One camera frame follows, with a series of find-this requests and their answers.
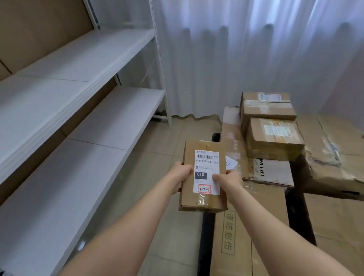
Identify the white sheer curtain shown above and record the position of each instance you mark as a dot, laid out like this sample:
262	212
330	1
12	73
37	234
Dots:
246	45

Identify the cardboard parcel with white label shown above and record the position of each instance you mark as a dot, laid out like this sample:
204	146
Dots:
203	196

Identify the person's left hand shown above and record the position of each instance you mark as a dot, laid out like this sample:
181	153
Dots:
177	175

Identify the long cardboard box green print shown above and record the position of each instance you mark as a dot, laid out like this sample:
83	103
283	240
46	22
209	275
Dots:
236	258

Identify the white paper slip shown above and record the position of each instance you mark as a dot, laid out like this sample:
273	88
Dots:
231	163

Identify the small cardboard box yellowed label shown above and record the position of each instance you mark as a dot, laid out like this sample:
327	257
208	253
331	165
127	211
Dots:
274	139

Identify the person's right thumb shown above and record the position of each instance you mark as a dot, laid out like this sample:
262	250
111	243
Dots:
220	178

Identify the small taped cardboard box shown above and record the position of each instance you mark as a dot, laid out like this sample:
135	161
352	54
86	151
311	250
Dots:
265	108

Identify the person's left forearm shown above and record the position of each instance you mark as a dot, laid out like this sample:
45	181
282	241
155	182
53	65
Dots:
124	231

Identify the crumpled large cardboard box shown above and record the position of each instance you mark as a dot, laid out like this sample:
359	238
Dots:
341	162

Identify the person's right forearm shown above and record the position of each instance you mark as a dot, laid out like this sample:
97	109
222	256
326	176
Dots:
287	251

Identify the flat cardboard box black print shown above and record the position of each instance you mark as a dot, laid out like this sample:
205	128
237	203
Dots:
273	172

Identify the person's left thumb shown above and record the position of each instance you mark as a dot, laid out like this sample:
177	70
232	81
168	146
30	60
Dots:
186	169

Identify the person's right hand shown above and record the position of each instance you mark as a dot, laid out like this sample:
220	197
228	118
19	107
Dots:
231	181

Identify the white metal shelving rack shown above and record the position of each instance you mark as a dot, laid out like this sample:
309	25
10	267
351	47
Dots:
70	129

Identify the large plain cardboard box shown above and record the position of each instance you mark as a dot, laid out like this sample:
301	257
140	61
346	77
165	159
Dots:
345	235

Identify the black platform cart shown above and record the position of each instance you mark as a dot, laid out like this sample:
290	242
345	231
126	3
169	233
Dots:
205	245

